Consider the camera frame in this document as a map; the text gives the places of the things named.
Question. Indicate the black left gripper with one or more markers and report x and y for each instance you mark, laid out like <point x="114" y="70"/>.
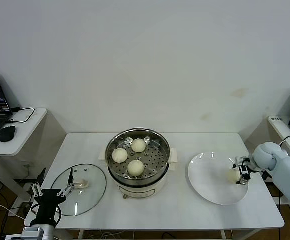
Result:
<point x="48" y="200"/>

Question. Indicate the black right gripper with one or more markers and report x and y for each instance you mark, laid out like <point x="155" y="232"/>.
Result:
<point x="247" y="167"/>

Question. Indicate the white steamed baozi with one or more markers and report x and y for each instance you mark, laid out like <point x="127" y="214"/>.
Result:
<point x="138" y="146"/>
<point x="231" y="176"/>
<point x="135" y="168"/>
<point x="119" y="155"/>

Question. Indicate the round glass pot lid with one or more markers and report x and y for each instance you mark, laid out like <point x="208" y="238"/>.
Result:
<point x="89" y="190"/>

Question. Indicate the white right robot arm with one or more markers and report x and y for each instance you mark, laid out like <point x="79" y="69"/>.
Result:
<point x="287" y="170"/>

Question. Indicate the perforated steel steamer basket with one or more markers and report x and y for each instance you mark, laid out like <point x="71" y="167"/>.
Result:
<point x="154" y="162"/>

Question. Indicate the round white plate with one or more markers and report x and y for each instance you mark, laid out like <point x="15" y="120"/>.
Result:
<point x="204" y="175"/>

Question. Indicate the white side table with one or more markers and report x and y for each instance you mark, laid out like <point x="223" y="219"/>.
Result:
<point x="22" y="140"/>
<point x="282" y="130"/>

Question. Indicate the white table leg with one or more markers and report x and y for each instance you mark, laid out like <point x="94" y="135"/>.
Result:
<point x="81" y="235"/>
<point x="222" y="235"/>

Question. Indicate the black computer mouse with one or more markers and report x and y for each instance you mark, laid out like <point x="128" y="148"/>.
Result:
<point x="7" y="133"/>

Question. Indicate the cream electric cooker base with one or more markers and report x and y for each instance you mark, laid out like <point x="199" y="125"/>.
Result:
<point x="137" y="192"/>

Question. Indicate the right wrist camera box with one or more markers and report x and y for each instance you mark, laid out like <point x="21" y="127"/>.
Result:
<point x="240" y="160"/>

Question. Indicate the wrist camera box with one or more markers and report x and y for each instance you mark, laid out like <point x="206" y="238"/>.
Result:
<point x="240" y="160"/>
<point x="32" y="232"/>

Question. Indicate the white wall outlet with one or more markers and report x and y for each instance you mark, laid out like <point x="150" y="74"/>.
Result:
<point x="27" y="165"/>

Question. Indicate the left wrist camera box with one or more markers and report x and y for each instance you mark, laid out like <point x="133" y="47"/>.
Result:
<point x="32" y="232"/>

